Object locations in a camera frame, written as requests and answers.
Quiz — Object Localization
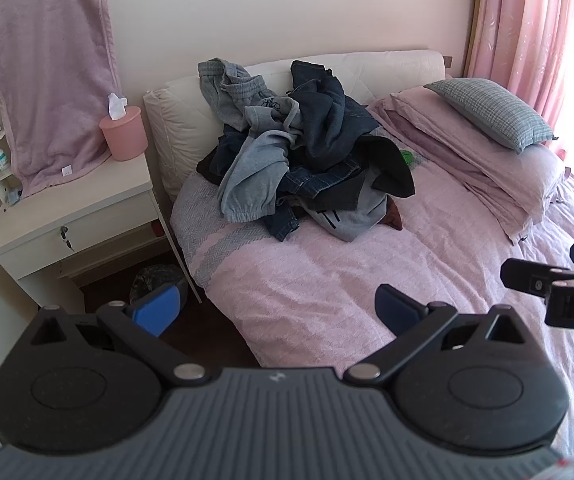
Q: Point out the dark blue jeans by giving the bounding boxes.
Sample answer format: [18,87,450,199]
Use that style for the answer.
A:
[287,60,384,172]

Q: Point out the pink tissue box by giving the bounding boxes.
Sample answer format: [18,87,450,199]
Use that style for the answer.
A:
[99,106,149,162]

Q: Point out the trash bin with black bag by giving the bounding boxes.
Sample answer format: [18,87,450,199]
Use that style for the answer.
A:
[130,263,188,307]

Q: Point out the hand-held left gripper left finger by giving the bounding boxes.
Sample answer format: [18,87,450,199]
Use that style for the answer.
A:
[29,282,212,387]

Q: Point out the pink pillow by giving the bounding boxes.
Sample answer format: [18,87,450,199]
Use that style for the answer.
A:
[477,141,568,228]

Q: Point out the pink towel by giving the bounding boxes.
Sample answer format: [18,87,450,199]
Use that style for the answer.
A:
[0,0,124,197]

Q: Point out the white headboard cushion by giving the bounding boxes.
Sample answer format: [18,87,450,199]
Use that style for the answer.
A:
[143,49,448,206]

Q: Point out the black garment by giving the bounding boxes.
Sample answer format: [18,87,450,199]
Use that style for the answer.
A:
[354,135,416,200]

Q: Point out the blue denim garment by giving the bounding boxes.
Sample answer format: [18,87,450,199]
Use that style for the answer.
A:
[262,157,374,244]

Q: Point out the grey hoodie with black print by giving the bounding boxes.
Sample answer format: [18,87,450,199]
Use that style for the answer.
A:
[312,180,390,243]

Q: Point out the white tissue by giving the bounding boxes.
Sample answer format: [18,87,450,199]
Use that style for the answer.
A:
[107,93,128,122]

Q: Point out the grey checked pillow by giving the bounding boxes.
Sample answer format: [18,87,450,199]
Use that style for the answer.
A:
[424,77,558,156]

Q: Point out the brown garment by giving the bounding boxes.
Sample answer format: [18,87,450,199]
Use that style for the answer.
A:
[383,199,404,229]

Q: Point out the white nightstand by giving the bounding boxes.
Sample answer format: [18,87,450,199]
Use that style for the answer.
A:
[0,151,204,312]

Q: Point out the dark navy garment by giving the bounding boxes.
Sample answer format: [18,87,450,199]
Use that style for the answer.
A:
[196,125,248,187]

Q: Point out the grey sweatpants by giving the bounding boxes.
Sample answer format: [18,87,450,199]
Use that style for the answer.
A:
[198,57,278,132]

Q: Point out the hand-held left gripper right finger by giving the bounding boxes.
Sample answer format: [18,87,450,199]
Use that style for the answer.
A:
[343,284,530,386]

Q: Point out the pink curtain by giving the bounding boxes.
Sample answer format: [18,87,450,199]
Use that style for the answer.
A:
[463,0,574,161]

